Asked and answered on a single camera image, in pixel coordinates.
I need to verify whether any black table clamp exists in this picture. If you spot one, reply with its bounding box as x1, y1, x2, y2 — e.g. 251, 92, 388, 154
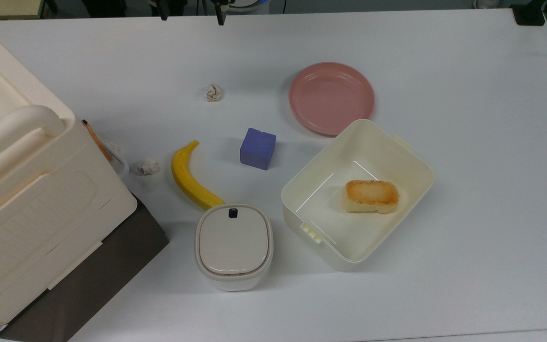
512, 4, 546, 27

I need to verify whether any toasted bread piece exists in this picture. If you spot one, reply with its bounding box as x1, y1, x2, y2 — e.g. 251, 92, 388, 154
344, 180, 399, 214

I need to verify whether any pink plate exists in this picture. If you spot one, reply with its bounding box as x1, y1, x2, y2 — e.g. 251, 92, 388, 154
288, 62, 375, 137

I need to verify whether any purple cube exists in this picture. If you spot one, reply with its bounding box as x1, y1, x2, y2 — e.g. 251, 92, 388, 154
240, 127, 277, 171

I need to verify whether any small cream lidded trash can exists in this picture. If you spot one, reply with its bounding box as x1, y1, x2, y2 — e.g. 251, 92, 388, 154
195, 204, 274, 292

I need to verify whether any beige desk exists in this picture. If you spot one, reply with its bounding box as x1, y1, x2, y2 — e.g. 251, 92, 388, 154
0, 0, 46, 20

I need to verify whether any cream plastic bin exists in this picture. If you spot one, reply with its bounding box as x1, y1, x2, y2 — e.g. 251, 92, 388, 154
281, 119, 435, 272

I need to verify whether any yellow banana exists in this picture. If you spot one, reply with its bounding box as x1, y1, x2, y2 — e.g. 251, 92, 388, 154
171, 140, 226, 211

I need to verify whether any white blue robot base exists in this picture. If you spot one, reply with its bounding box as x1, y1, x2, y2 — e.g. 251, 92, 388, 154
228, 0, 270, 13

